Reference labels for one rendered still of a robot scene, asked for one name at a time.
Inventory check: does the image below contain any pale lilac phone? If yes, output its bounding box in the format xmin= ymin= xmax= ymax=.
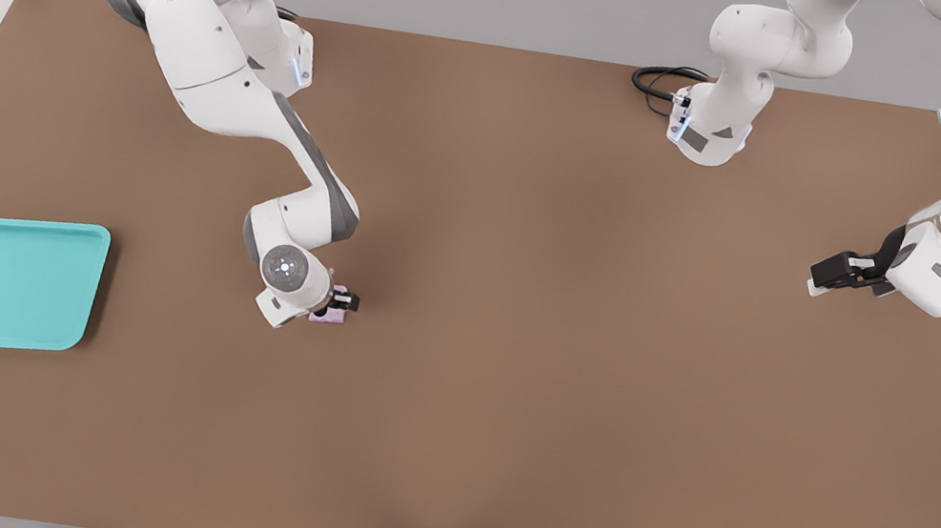
xmin=308 ymin=281 xmax=354 ymax=328

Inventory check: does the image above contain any pale blue-green tray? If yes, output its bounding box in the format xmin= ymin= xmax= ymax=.
xmin=0 ymin=208 xmax=114 ymax=374

